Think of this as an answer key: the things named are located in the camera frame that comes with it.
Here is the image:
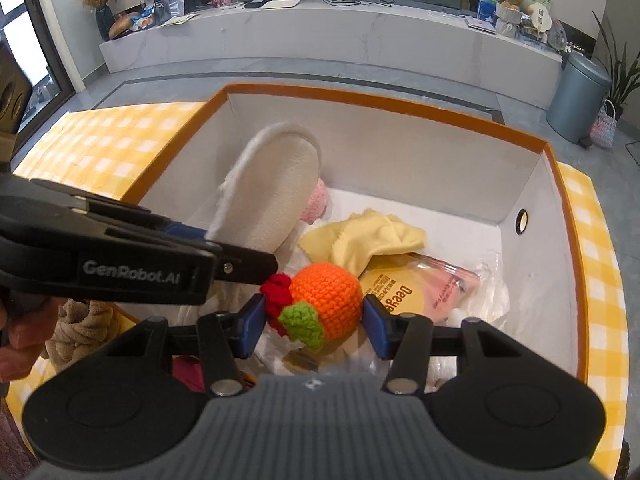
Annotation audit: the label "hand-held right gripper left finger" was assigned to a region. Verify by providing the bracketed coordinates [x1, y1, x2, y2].
[102, 293, 267, 398]

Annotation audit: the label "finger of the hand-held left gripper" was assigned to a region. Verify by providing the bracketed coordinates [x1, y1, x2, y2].
[215, 242, 279, 286]
[30, 178, 208, 246]

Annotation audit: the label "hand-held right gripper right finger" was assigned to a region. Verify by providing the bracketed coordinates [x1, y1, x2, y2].
[361, 294, 533, 396]

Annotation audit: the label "pink and yellow pouch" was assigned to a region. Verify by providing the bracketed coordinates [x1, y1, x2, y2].
[357, 252, 481, 323]

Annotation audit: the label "crochet orange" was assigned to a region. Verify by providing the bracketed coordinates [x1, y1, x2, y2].
[260, 262, 363, 352]

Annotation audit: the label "orange storage box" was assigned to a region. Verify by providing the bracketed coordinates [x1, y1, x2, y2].
[102, 84, 588, 396]

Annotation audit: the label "person's left hand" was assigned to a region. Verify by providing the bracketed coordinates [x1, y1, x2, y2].
[0, 295, 58, 386]

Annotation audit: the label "pink cloth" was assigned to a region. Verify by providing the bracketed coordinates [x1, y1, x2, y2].
[172, 355, 207, 393]

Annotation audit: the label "white slipper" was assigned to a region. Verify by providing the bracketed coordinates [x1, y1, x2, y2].
[207, 121, 323, 261]

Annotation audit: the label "yellow cloth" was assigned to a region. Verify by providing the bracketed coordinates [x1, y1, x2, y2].
[297, 208, 428, 276]

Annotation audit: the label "pink knitted toy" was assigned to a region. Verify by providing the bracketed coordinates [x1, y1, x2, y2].
[299, 177, 328, 223]

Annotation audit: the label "purple rug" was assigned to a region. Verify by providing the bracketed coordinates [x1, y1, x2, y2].
[0, 395, 36, 480]

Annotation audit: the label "black speaker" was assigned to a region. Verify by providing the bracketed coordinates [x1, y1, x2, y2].
[0, 42, 33, 136]

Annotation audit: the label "round bread loaf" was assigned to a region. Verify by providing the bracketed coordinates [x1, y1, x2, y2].
[109, 10, 136, 40]

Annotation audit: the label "blue snack packets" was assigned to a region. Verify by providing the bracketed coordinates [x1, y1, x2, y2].
[131, 7, 161, 31]

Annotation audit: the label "vase with dried flowers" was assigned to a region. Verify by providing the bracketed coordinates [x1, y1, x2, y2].
[76, 0, 118, 42]

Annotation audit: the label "white television console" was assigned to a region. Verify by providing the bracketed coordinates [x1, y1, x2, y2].
[99, 0, 576, 111]

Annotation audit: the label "glass door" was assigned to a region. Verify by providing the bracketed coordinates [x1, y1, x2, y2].
[0, 0, 76, 111]

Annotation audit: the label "woven pink bag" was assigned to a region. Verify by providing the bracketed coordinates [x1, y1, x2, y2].
[590, 99, 618, 149]

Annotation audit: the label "grey trash can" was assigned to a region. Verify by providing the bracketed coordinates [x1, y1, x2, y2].
[546, 51, 613, 145]

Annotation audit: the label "teddy bear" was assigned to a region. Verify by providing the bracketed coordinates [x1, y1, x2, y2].
[495, 0, 533, 38]

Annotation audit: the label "potted green plant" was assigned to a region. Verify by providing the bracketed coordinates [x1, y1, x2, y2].
[592, 10, 640, 121]

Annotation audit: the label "beige knitted rope item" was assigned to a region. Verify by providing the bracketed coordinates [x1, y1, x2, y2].
[42, 299, 118, 376]

